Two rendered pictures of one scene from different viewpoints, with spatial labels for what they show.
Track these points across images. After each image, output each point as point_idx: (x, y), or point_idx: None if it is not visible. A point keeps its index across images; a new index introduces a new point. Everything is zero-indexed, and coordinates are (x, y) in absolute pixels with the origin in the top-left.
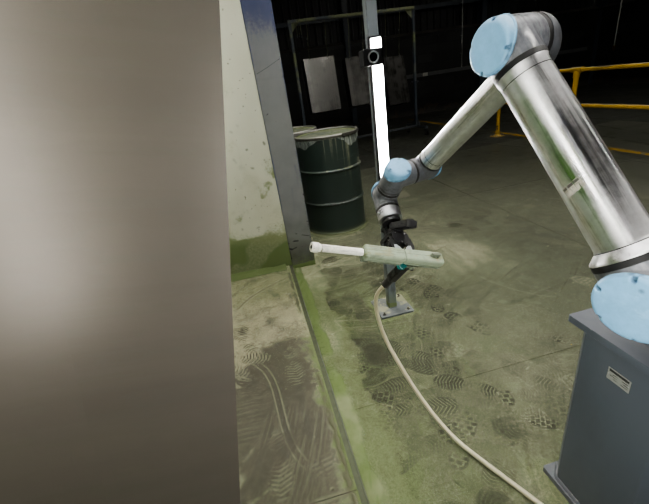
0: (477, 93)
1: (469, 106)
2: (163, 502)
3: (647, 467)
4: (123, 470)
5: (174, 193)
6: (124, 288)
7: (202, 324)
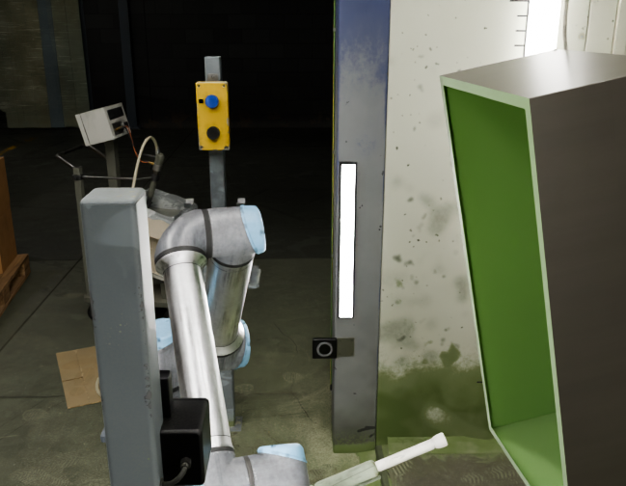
0: (205, 304)
1: (210, 322)
2: (509, 342)
3: None
4: (519, 317)
5: (476, 217)
6: (499, 244)
7: (477, 266)
